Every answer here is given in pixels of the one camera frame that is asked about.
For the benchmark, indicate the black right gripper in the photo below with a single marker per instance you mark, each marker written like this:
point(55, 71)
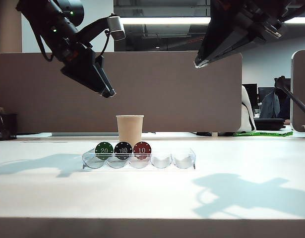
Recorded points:
point(241, 12)

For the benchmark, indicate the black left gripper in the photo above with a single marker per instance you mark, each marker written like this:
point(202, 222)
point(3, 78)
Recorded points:
point(78, 57)

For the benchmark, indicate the brown paper cup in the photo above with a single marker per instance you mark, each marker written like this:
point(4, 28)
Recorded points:
point(130, 129)

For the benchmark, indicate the black 100 poker chip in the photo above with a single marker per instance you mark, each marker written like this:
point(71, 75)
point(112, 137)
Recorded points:
point(123, 146)

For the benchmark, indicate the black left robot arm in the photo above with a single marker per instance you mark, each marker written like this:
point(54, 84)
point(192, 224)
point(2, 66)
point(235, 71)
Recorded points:
point(50, 19)

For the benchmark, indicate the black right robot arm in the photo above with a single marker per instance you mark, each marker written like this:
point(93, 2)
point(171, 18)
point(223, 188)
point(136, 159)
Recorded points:
point(294, 7)

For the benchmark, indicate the green 20 poker chip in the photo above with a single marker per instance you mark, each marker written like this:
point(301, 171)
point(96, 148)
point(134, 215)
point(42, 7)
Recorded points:
point(104, 146)

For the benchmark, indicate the red 10 poker chip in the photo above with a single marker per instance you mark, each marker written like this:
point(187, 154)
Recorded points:
point(142, 146)

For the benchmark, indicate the small white cup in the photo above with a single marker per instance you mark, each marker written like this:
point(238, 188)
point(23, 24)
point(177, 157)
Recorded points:
point(214, 134)

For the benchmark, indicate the clear plastic chip tray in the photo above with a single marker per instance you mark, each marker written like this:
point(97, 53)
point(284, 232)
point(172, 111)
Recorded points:
point(167, 162)

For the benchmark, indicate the wide brown desk partition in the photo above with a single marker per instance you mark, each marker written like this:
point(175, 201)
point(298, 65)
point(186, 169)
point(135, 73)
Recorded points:
point(142, 99)

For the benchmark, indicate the large black computer monitor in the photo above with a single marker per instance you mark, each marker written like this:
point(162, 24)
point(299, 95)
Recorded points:
point(251, 94)

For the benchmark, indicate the long ceiling light strip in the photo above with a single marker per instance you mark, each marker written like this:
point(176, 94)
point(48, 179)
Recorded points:
point(167, 20)

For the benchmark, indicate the small black computer monitor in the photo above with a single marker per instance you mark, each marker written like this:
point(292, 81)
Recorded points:
point(263, 91)

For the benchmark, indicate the seated person in dark clothes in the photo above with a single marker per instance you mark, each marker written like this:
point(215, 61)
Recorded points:
point(270, 106)

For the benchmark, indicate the narrow brown desk partition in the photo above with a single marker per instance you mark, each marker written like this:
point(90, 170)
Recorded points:
point(302, 94)

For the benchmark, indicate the black diagonal pole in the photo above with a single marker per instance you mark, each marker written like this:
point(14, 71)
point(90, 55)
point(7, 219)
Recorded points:
point(298, 100)

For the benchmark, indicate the green tape strip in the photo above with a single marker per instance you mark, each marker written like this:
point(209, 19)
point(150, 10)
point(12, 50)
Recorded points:
point(266, 134)

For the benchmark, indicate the beige building column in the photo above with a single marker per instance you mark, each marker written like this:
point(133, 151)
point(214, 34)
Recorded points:
point(8, 29)

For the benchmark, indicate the black mesh pen holder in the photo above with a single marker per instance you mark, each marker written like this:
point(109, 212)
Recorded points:
point(4, 126)

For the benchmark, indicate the black left wrist camera bracket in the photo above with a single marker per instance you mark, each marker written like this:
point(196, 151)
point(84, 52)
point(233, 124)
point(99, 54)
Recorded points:
point(92, 27)

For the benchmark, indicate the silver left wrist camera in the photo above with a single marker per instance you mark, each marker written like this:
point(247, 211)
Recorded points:
point(116, 27)

